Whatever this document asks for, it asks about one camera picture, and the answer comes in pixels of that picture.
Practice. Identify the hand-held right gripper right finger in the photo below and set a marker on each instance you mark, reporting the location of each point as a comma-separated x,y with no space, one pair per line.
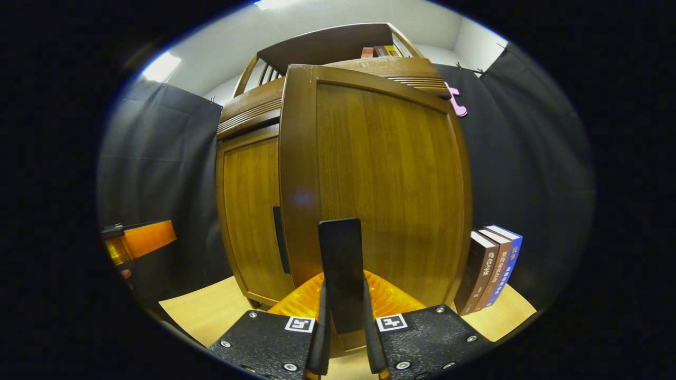
374,348

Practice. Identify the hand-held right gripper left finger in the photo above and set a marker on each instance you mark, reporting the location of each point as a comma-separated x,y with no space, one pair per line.
320,348

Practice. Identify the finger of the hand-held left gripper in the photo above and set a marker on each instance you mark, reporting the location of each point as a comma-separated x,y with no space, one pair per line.
150,237

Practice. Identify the wooden cabinet door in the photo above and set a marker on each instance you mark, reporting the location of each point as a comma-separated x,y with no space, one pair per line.
385,174
248,211

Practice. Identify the wooden double-door shoe cabinet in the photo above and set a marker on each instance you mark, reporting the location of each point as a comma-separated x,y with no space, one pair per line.
327,45

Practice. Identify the wooden grooved cabinet drawer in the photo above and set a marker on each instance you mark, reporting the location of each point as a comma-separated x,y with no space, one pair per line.
248,111

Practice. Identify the dark brown thick book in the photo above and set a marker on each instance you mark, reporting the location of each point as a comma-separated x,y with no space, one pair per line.
475,274

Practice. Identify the black backdrop cloth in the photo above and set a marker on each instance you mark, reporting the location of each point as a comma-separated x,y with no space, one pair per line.
528,158

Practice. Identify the yellow book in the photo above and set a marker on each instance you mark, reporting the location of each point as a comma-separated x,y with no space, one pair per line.
392,50

